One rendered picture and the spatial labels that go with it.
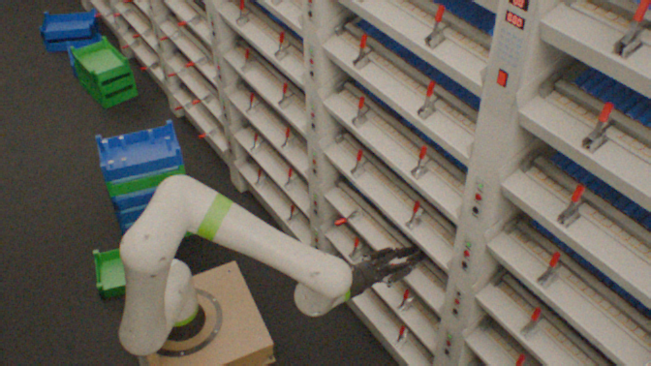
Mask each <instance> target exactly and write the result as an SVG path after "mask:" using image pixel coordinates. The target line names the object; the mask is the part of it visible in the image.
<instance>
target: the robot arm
mask: <svg viewBox="0 0 651 366"><path fill-rule="evenodd" d="M186 230H189V231H191V232H192V233H193V234H196V235H198V236H200V237H203V238H205V239H207V240H210V241H212V242H214V243H217V244H219V245H222V246H224V247H228V248H230V249H233V250H236V251H238V252H240V253H242V254H244V255H247V256H249V257H251V258H254V259H257V260H259V261H262V262H264V263H266V264H268V265H270V266H272V267H274V268H276V269H278V271H280V272H282V273H284V274H285V275H287V276H289V277H291V278H292V279H294V280H297V281H298V282H299V284H298V285H297V287H296V290H294V303H296V306H297V307H298V309H299V310H300V311H301V312H302V313H303V314H305V315H307V316H310V317H318V316H321V315H324V314H325V313H327V312H329V311H330V310H331V309H333V308H334V307H336V306H337V305H339V304H341V303H344V301H346V300H348V299H350V298H353V297H355V296H357V295H360V294H362V293H364V292H365V290H366V289H368V288H370V287H372V286H374V285H375V284H377V283H385V284H387V287H388V288H390V287H391V285H392V284H393V283H396V282H398V281H399V280H401V279H403V278H405V277H406V276H408V275H410V274H411V271H412V267H413V265H415V264H417V263H418V261H420V260H422V259H424V255H425V252H420V253H418V254H416V255H413V256H411V257H408V258H406V261H403V262H399V263H395V264H392V265H384V264H386V263H388V262H389V261H391V260H393V259H395V258H397V257H398V259H402V258H405V257H407V256H409V255H411V254H413V253H415V252H416V251H417V248H418V245H417V244H415V245H413V246H410V247H408V248H402V249H398V248H395V249H394V250H393V249H392V247H387V248H384V249H381V250H378V251H375V252H371V253H362V258H361V260H364V261H361V262H358V263H356V264H353V263H346V262H345V261H344V260H342V259H340V258H338V257H335V256H333V255H329V254H326V253H324V252H321V251H319V250H316V249H314V248H312V247H310V246H307V245H305V244H303V243H301V242H299V241H297V240H295V239H292V238H290V237H289V236H287V234H285V233H284V232H282V231H280V230H278V229H276V228H274V227H272V226H271V225H269V224H267V223H266V222H264V221H262V220H261V219H258V218H257V217H255V216H254V215H252V214H251V213H249V212H248V211H246V210H245V209H243V208H242V207H240V206H239V205H237V204H236V203H234V202H232V201H231V200H229V198H227V197H224V196H223V195H221V194H219V193H218V192H216V191H214V190H213V189H211V188H209V187H207V186H205V185H204V184H202V183H201V182H199V181H197V180H196V179H193V178H191V177H189V176H185V175H176V176H172V177H170V178H168V179H166V180H164V181H163V182H162V183H161V184H160V185H159V186H158V188H157V190H156V192H155V194H154V196H153V197H152V200H151V201H150V203H149V205H148V207H147V208H146V210H145V211H144V212H143V214H142V215H141V216H140V218H139V219H138V220H136V222H135V223H134V224H133V225H132V226H131V227H130V228H129V230H128V231H127V232H126V234H125V235H124V237H123V239H122V241H121V245H120V255H121V258H122V263H123V267H124V272H125V280H126V303H125V310H124V315H123V319H122V323H121V326H120V327H119V330H118V336H119V340H120V343H121V345H123V346H124V349H125V350H126V351H128V352H129V353H131V354H133V355H138V356H146V355H150V354H152V353H155V352H156V351H158V349H159V348H160V347H161V346H162V345H163V344H164V342H165V341H166V339H168V340H170V341H175V342H182V341H186V340H189V339H191V338H193V337H195V336H196V335H197V334H199V333H200V331H201V330H203V327H204V325H205V322H206V314H205V310H204V308H203V306H202V305H201V304H199V303H198V297H197V294H196V290H195V286H194V283H193V279H192V276H191V273H190V270H189V268H188V267H187V264H186V263H184V262H183V261H181V260H178V259H174V256H175V253H176V251H177V248H178V246H179V244H180V242H181V240H182V238H183V236H184V235H185V233H186ZM374 259H375V260H374ZM394 273H396V274H394ZM390 274H393V275H391V276H390V277H388V275H390ZM385 277H387V278H385Z"/></svg>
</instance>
